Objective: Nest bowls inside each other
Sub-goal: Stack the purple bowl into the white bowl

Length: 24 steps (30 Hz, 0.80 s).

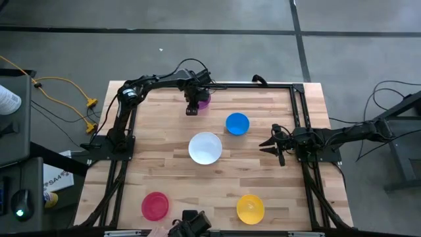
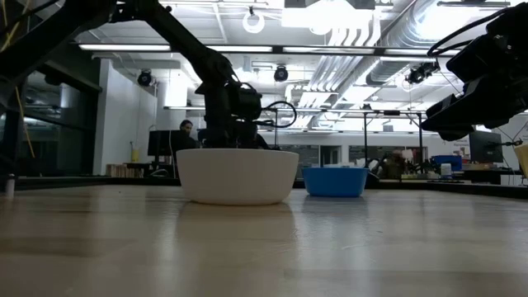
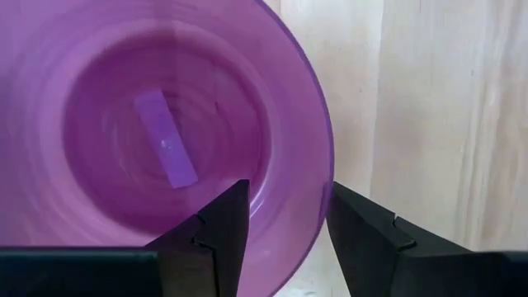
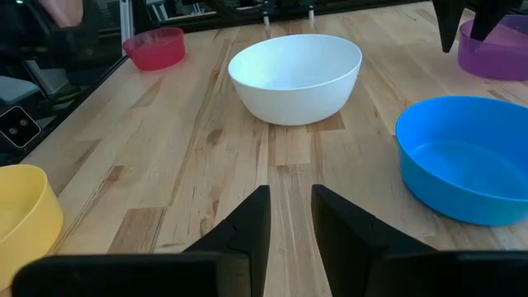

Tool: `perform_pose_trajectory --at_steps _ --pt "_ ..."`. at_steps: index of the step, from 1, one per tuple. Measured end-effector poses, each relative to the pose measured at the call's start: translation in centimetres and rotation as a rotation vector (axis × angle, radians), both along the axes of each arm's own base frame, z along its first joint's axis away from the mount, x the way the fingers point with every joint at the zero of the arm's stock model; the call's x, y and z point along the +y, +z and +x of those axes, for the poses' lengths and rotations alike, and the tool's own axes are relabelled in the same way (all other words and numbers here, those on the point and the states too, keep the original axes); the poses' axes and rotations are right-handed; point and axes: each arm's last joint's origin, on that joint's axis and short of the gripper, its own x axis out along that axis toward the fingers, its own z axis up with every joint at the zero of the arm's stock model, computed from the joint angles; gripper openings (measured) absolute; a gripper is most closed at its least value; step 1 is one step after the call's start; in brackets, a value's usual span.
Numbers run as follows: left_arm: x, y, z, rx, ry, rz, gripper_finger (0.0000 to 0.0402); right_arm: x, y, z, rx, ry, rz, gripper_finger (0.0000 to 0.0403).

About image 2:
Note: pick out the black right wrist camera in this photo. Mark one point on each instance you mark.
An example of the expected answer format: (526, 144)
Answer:
(480, 57)

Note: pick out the yellow bottle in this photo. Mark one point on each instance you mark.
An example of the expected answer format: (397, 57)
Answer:
(135, 156)

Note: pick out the blue plastic bowl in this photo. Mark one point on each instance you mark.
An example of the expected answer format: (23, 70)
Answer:
(335, 182)

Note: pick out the stack of books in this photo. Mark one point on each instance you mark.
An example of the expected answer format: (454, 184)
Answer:
(123, 171)

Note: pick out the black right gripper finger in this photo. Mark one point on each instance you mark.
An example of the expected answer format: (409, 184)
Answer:
(451, 127)
(451, 106)

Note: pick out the yellow plastic bowl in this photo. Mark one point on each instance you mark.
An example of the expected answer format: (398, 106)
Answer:
(523, 158)

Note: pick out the person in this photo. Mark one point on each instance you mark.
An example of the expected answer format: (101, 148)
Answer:
(187, 128)

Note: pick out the background black robot arm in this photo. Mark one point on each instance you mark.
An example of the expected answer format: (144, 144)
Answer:
(387, 167)

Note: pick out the small white cylinder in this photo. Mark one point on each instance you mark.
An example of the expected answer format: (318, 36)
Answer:
(10, 187)

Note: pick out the dark computer monitor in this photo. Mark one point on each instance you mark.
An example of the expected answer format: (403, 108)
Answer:
(486, 146)
(163, 142)

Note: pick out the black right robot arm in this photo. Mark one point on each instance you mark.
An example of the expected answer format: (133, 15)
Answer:
(511, 24)

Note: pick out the silver ventilation duct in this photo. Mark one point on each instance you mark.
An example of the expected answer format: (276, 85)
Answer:
(387, 72)

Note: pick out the black background workstation frame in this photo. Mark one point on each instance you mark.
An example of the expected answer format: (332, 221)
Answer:
(365, 136)

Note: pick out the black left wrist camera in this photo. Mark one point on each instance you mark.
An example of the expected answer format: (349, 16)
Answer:
(249, 102)

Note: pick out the black ceiling-mounted camera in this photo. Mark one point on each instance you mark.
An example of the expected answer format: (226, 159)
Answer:
(281, 74)
(144, 78)
(420, 73)

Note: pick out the white plastic container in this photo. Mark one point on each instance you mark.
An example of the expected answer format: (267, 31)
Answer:
(446, 170)

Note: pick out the large white bowl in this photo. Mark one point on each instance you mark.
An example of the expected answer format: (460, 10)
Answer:
(237, 177)

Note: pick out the long ceiling light bar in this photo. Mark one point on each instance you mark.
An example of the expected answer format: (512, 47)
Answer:
(123, 47)

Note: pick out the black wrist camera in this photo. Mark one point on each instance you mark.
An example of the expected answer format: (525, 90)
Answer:
(249, 102)
(480, 57)

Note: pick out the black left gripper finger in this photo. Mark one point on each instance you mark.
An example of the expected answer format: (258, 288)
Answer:
(218, 137)

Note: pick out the black table frame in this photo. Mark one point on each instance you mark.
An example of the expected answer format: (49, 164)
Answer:
(82, 181)

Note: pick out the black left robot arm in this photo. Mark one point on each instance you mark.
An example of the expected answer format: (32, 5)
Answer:
(185, 37)

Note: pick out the blue storage box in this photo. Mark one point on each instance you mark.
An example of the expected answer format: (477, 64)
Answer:
(447, 161)

